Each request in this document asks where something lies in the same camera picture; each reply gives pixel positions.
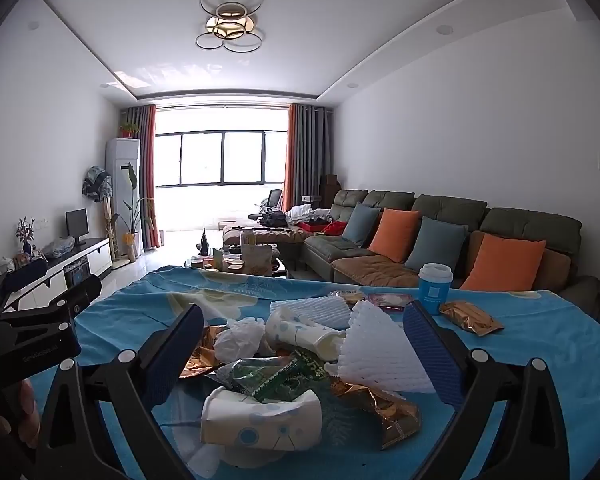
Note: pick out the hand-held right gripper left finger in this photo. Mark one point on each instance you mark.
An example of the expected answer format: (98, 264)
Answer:
(172, 355)

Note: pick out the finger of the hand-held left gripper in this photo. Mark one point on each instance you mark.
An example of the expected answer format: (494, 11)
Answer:
(25, 277)
(82, 290)

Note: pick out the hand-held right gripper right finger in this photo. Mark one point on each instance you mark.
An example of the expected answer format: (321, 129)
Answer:
(432, 355)

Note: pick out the gold wrapper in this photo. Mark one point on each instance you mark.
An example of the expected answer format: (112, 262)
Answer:
(395, 420)

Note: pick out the person's left hand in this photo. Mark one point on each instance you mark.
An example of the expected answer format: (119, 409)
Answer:
(30, 410)

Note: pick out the crumpled copper foil wrapper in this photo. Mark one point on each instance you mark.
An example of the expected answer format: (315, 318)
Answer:
(200, 360)

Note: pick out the white TV cabinet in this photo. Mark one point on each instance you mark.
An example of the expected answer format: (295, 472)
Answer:
(90, 260)

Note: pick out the blue vase with branches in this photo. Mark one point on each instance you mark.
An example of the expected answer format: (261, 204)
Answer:
(25, 237)

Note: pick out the clear plastic bag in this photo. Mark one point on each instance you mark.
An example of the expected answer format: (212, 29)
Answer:
(60, 247)

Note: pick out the cone-shaped white foam net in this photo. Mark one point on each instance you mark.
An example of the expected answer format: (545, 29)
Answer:
(380, 355)

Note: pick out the sealed gold snack packet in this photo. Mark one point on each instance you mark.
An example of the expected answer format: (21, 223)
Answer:
(472, 317)

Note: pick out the blue cup with white lid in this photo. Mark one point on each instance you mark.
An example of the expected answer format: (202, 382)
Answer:
(434, 292)

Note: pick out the tall vase yellow flowers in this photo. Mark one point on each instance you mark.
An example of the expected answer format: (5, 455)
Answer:
(129, 247)

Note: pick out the crumpled white plastic bag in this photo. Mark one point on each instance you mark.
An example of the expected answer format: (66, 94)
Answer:
(237, 340)

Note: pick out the black monitor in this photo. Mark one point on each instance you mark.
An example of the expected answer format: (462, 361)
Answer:
(76, 222)

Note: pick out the red snack packet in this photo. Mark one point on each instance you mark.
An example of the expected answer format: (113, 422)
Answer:
(390, 301)

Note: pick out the large leafy potted plant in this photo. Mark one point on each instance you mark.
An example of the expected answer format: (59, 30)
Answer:
(135, 210)

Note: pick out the blue floral tablecloth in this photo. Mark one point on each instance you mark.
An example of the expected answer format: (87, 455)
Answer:
(530, 360)

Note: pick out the cluster of glass jars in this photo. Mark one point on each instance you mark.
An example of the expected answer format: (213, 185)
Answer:
(215, 260)

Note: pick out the green plastic wrapper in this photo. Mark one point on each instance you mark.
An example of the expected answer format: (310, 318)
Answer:
(275, 377)

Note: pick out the cracker packet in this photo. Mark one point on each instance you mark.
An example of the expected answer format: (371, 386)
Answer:
(345, 296)

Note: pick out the cloth-covered standing fan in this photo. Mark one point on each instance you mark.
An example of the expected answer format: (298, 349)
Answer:
(96, 182)

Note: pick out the crushed dotted paper cup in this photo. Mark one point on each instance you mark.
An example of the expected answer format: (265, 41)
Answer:
(260, 420)
(300, 332)

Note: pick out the blue pillow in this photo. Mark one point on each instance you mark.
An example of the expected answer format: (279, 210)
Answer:
(437, 242)
(360, 225)

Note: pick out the green and brown sofa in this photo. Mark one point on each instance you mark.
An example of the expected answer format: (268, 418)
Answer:
(360, 265)

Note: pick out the white standing air conditioner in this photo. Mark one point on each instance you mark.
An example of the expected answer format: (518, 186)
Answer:
(120, 180)

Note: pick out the orange pillow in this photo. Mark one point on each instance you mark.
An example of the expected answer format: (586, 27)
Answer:
(392, 235)
(505, 262)

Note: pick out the beige cookie box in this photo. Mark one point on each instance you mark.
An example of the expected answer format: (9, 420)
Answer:
(257, 259)

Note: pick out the grey and orange curtain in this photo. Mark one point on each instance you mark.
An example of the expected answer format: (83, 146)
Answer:
(145, 170)
(305, 155)

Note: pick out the black coffee table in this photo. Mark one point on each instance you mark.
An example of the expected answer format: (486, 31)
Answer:
(280, 266)

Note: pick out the tall plastic jar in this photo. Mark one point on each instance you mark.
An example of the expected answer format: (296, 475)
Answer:
(248, 236)

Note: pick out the small potted plant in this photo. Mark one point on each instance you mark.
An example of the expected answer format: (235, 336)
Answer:
(129, 129)

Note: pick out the black office chair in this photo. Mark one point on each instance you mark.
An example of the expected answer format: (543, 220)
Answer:
(272, 202)

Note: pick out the pile of clothes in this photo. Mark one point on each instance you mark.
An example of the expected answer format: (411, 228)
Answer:
(310, 217)

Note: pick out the large window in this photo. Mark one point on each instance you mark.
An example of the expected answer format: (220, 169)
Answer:
(220, 157)

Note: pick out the brown cardboard boxes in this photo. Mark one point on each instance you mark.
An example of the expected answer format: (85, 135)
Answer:
(330, 187)

